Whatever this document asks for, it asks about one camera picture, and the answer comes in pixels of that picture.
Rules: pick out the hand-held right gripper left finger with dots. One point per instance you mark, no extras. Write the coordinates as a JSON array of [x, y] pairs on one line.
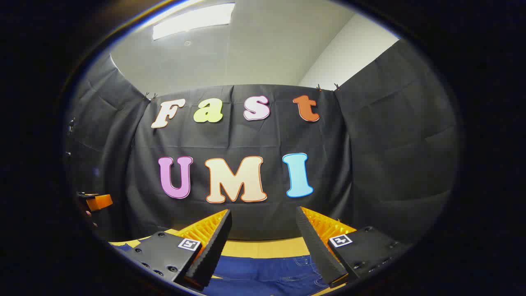
[[211, 250]]

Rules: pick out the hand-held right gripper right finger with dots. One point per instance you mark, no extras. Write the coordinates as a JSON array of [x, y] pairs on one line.
[[318, 255]]

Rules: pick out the black backdrop cloth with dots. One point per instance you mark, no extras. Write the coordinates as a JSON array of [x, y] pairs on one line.
[[361, 164]]

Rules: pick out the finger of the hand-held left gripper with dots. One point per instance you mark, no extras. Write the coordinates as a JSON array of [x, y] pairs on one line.
[[102, 202]]

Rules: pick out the ceiling light panel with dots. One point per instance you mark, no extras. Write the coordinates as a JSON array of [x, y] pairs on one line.
[[193, 20]]

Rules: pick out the blue denim jeans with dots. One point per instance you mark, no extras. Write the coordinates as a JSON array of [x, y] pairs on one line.
[[263, 275]]

